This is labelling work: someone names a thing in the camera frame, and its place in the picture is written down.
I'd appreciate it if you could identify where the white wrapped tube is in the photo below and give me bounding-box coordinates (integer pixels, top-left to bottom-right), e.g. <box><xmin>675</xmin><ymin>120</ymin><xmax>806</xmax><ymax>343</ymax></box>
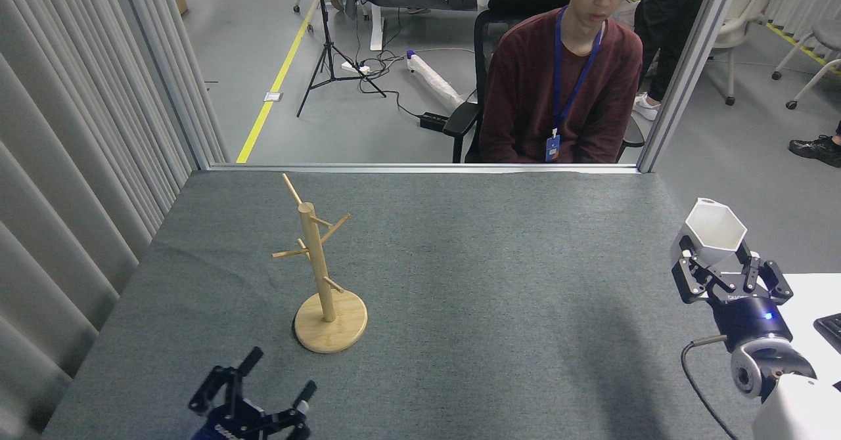
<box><xmin>406</xmin><ymin>50</ymin><xmax>464</xmax><ymax>109</ymax></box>

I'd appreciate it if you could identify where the standing person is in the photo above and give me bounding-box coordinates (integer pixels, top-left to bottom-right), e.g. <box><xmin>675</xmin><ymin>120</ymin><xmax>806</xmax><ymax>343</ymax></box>
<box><xmin>634</xmin><ymin>0</ymin><xmax>717</xmax><ymax>122</ymax></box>

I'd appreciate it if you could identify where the black tripod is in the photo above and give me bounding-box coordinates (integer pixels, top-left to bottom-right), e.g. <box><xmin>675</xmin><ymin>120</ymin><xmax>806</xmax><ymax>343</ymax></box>
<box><xmin>297</xmin><ymin>0</ymin><xmax>387</xmax><ymax>118</ymax></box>

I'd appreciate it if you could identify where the seated person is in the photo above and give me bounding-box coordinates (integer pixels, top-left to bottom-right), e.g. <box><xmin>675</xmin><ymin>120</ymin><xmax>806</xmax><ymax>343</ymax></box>
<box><xmin>478</xmin><ymin>0</ymin><xmax>645</xmax><ymax>164</ymax></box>

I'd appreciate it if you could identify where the smooth silver post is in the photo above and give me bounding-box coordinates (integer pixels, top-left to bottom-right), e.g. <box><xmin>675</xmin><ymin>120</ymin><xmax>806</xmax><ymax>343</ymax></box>
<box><xmin>637</xmin><ymin>0</ymin><xmax>746</xmax><ymax>173</ymax></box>

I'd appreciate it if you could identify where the black floor cable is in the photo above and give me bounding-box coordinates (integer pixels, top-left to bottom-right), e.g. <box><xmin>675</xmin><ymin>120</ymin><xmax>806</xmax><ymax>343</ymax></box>
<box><xmin>355</xmin><ymin>7</ymin><xmax>424</xmax><ymax>120</ymax></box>

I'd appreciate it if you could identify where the black office chair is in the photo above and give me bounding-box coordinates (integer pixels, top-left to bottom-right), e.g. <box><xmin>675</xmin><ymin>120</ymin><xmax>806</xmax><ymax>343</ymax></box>
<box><xmin>442</xmin><ymin>10</ymin><xmax>646</xmax><ymax>164</ymax></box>

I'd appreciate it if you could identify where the silver table rail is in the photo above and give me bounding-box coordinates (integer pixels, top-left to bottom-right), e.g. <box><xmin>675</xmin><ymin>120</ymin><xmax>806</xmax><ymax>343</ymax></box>
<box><xmin>209</xmin><ymin>163</ymin><xmax>641</xmax><ymax>175</ymax></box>

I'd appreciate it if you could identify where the black keyboard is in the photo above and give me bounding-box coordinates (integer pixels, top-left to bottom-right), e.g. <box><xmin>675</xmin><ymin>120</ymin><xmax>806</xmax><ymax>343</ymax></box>
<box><xmin>813</xmin><ymin>313</ymin><xmax>841</xmax><ymax>354</ymax></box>

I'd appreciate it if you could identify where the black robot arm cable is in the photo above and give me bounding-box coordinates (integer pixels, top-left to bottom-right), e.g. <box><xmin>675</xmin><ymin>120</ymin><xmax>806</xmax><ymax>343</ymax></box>
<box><xmin>681</xmin><ymin>335</ymin><xmax>740</xmax><ymax>440</ymax></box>

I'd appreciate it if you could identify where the grey pleated curtain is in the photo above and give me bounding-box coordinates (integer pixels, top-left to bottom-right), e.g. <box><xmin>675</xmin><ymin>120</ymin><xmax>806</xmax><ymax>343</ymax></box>
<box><xmin>0</xmin><ymin>0</ymin><xmax>198</xmax><ymax>440</ymax></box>

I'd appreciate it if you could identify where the black shoe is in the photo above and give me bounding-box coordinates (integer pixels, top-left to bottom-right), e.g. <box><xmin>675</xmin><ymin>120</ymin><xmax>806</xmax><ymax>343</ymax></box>
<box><xmin>788</xmin><ymin>135</ymin><xmax>841</xmax><ymax>168</ymax></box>

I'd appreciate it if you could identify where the white armchair on castors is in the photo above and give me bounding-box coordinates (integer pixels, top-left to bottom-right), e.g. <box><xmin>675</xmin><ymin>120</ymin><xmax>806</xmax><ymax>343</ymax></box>
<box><xmin>713</xmin><ymin>0</ymin><xmax>799</xmax><ymax>106</ymax></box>

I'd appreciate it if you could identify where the wooden cup rack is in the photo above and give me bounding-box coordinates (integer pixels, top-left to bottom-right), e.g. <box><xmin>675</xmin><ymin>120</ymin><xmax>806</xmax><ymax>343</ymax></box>
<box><xmin>272</xmin><ymin>173</ymin><xmax>369</xmax><ymax>354</ymax></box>

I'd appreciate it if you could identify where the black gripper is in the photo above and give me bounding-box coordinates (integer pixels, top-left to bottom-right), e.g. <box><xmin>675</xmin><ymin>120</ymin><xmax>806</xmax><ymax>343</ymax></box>
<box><xmin>670</xmin><ymin>243</ymin><xmax>794</xmax><ymax>353</ymax></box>
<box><xmin>189</xmin><ymin>347</ymin><xmax>317</xmax><ymax>440</ymax></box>

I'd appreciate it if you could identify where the white shoe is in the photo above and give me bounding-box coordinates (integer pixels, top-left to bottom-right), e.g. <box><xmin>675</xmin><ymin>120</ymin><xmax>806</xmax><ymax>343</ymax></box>
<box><xmin>632</xmin><ymin>92</ymin><xmax>660</xmax><ymax>122</ymax></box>

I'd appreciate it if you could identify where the grey chair on castors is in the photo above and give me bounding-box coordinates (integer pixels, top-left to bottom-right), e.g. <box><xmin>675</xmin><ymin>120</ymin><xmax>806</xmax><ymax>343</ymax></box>
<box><xmin>772</xmin><ymin>20</ymin><xmax>841</xmax><ymax>110</ymax></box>

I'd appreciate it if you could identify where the white hexagonal cup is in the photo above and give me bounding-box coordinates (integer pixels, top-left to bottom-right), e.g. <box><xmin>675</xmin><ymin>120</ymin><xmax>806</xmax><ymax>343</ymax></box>
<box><xmin>670</xmin><ymin>198</ymin><xmax>748</xmax><ymax>270</ymax></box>

